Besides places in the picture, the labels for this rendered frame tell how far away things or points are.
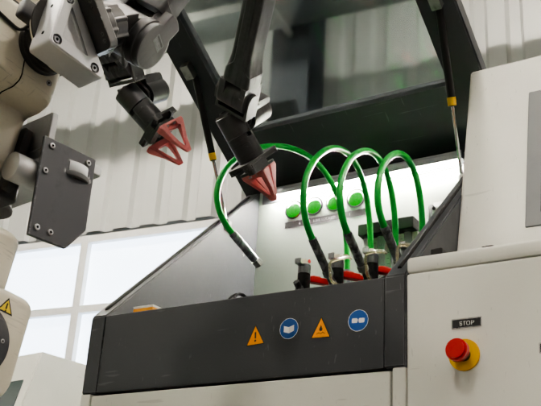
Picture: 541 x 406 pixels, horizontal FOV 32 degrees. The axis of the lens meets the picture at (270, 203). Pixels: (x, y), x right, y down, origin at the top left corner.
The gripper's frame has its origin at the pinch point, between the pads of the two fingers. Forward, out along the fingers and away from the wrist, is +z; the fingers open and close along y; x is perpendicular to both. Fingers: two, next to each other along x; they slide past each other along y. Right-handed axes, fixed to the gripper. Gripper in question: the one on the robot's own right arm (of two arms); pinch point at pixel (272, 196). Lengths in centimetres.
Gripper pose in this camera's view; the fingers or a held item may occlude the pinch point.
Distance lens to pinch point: 198.0
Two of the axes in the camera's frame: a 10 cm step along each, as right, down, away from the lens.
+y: 5.5, -4.3, 7.2
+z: 4.8, 8.7, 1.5
